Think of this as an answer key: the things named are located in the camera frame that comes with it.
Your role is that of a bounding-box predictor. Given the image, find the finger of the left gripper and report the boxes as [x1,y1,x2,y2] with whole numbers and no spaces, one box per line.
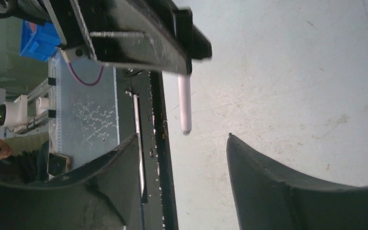
[146,0,212,60]

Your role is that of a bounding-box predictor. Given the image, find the blue plastic bin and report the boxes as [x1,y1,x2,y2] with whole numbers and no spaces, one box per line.
[19,20,60,62]

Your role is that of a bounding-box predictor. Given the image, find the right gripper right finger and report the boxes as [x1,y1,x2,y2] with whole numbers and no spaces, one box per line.
[227,134,368,230]

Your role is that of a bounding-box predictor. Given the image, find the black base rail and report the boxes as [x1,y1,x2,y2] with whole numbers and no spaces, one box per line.
[115,69,179,230]

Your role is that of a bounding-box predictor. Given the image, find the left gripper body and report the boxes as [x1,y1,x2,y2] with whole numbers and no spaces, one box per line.
[15,0,194,77]

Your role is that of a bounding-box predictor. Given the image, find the black cap marker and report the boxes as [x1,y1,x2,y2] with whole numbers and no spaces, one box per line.
[177,76,192,135]

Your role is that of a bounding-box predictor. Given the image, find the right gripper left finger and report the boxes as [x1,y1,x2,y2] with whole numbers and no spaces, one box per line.
[0,135,140,230]

